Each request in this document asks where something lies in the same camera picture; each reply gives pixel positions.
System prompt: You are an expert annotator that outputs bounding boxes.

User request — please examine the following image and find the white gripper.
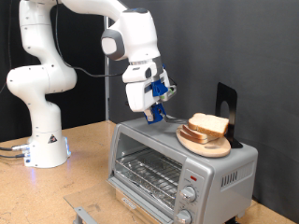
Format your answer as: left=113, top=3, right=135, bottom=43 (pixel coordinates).
left=121, top=60, right=171, bottom=123

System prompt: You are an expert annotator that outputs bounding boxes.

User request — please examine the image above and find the metal spatula with blue block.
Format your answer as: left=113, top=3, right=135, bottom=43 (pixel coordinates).
left=144, top=103, right=190, bottom=125

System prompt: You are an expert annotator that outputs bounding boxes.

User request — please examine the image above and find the silver oven knob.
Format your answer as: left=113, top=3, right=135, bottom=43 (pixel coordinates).
left=179, top=185, right=198, bottom=203
left=174, top=208, right=192, bottom=224

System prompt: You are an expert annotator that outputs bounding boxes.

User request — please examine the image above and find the glass oven door with handle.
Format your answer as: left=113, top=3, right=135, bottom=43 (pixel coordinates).
left=64, top=176, right=166, bottom=224

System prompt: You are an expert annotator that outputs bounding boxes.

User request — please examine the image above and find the silver toaster oven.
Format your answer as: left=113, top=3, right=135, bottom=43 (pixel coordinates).
left=107, top=112, right=259, bottom=224

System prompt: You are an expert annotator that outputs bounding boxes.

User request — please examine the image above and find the round wooden board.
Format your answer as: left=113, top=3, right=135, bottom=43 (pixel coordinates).
left=176, top=124, right=232, bottom=158

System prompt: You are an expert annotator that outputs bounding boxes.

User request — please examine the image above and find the black metal bookend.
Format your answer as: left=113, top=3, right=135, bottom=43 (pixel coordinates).
left=215, top=82, right=244, bottom=149

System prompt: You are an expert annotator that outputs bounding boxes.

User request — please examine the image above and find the grey fabric backdrop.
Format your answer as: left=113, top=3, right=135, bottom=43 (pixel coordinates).
left=110, top=0, right=299, bottom=223

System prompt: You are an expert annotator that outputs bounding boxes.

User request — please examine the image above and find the black fabric backdrop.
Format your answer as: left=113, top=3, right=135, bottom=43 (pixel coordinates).
left=0, top=0, right=108, bottom=143

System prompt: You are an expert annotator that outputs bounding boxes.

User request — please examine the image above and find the white wrist camera blue mount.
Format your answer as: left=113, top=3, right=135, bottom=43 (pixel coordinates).
left=151, top=69, right=178, bottom=104

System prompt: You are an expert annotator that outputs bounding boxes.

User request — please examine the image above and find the wire oven rack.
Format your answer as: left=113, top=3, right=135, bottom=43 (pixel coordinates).
left=115, top=147, right=183, bottom=208

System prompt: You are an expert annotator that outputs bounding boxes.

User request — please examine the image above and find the black camera cable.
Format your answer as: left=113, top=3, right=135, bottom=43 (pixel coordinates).
left=54, top=0, right=177, bottom=87

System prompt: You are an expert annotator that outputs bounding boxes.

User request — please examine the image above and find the robot base cable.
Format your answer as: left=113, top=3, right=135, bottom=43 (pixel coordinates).
left=0, top=143, right=31, bottom=152
left=0, top=152, right=26, bottom=159

